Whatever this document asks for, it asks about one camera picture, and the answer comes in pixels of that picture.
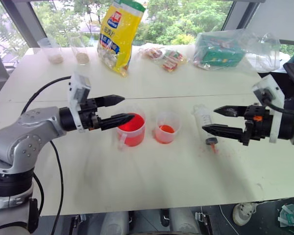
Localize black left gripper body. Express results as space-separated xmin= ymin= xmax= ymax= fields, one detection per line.
xmin=78 ymin=97 xmax=102 ymax=131

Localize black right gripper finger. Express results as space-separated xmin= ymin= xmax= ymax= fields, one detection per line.
xmin=201 ymin=124 xmax=245 ymax=142
xmin=213 ymin=105 xmax=247 ymax=118

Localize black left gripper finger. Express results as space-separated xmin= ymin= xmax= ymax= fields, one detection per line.
xmin=95 ymin=94 xmax=126 ymax=108
xmin=99 ymin=113 xmax=136 ymax=131

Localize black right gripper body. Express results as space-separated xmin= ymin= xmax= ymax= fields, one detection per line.
xmin=239 ymin=103 xmax=271 ymax=147

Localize beaker with red liquid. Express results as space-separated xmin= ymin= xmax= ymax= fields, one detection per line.
xmin=116 ymin=105 xmax=147 ymax=151

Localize clear plastic syringe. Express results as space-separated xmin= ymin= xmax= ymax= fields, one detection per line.
xmin=191 ymin=104 xmax=220 ymax=155

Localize small beaker orange liquid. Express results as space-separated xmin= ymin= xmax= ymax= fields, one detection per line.
xmin=153 ymin=111 xmax=183 ymax=145

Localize clear cup with grains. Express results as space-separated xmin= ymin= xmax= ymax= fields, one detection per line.
xmin=68 ymin=32 xmax=90 ymax=66
xmin=37 ymin=37 xmax=65 ymax=65

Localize person in dark clothing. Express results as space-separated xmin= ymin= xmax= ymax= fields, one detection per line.
xmin=258 ymin=45 xmax=294 ymax=110

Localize clear plastic bag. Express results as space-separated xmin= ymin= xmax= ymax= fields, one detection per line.
xmin=192 ymin=28 xmax=281 ymax=73

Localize black handheld device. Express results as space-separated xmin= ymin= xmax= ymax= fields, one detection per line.
xmin=282 ymin=62 xmax=294 ymax=88

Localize yellow snack bag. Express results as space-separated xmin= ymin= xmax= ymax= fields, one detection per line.
xmin=97 ymin=0 xmax=147 ymax=78

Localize red snack packets clear bag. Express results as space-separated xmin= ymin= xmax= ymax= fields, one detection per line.
xmin=139 ymin=47 xmax=188 ymax=73

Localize white round floor object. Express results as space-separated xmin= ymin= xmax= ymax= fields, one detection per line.
xmin=232 ymin=202 xmax=257 ymax=226

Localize green white paper packets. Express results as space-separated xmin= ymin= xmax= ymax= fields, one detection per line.
xmin=277 ymin=204 xmax=294 ymax=228

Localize grey rounded robot leg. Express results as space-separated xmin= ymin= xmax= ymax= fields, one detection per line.
xmin=101 ymin=211 xmax=130 ymax=235
xmin=168 ymin=208 xmax=202 ymax=235

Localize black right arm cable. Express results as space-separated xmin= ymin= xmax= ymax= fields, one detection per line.
xmin=261 ymin=88 xmax=294 ymax=115

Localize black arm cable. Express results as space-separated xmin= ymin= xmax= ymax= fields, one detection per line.
xmin=261 ymin=88 xmax=294 ymax=115
xmin=20 ymin=76 xmax=72 ymax=235

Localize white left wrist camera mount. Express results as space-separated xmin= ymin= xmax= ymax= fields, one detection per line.
xmin=67 ymin=71 xmax=92 ymax=134

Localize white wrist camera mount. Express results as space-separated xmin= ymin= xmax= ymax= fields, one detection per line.
xmin=67 ymin=71 xmax=92 ymax=134
xmin=251 ymin=74 xmax=285 ymax=144

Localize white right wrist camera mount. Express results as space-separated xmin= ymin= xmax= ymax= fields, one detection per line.
xmin=251 ymin=74 xmax=285 ymax=144

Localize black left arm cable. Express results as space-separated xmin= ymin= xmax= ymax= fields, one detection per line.
xmin=20 ymin=76 xmax=72 ymax=235

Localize short black shoulder cable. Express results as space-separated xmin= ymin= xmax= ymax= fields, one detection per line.
xmin=33 ymin=174 xmax=45 ymax=217

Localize dark window frame pillar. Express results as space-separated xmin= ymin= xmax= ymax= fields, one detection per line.
xmin=222 ymin=0 xmax=246 ymax=31
xmin=0 ymin=0 xmax=48 ymax=49

